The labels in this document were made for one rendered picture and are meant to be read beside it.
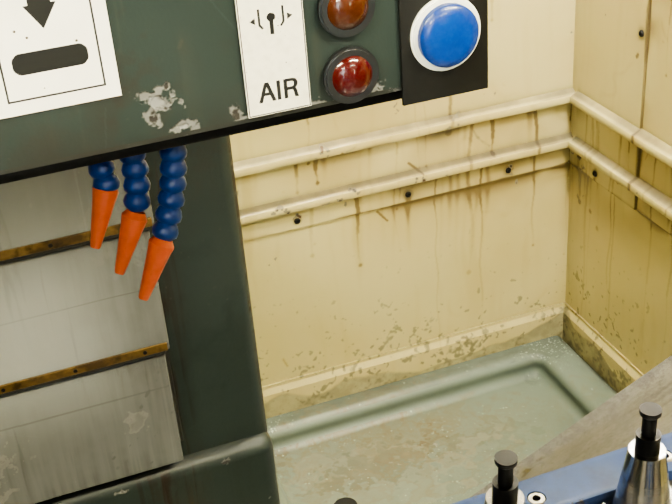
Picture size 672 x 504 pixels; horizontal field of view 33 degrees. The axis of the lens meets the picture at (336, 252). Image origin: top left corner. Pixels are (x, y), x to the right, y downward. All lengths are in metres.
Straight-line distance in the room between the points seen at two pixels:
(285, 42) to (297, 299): 1.34
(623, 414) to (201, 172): 0.73
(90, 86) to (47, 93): 0.02
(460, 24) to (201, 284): 0.86
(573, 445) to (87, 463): 0.69
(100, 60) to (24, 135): 0.05
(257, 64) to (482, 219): 1.42
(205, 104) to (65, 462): 0.93
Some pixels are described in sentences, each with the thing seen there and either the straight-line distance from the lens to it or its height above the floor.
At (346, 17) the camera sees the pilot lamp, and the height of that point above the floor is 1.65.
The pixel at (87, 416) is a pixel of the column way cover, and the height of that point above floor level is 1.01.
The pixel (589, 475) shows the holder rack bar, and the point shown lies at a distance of 0.88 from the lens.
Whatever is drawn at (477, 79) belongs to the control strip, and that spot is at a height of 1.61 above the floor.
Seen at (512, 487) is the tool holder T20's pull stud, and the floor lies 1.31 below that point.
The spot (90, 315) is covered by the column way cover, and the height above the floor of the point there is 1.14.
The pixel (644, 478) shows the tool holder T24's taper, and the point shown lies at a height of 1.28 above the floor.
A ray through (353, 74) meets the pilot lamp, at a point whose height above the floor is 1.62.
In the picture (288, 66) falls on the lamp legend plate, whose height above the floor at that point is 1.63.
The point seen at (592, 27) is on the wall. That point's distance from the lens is 1.81.
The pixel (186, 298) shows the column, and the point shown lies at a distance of 1.35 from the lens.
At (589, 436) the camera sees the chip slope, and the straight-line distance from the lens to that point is 1.66.
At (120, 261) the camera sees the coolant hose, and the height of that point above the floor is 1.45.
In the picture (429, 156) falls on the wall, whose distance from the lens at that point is 1.80.
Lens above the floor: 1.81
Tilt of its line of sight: 30 degrees down
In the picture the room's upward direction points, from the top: 5 degrees counter-clockwise
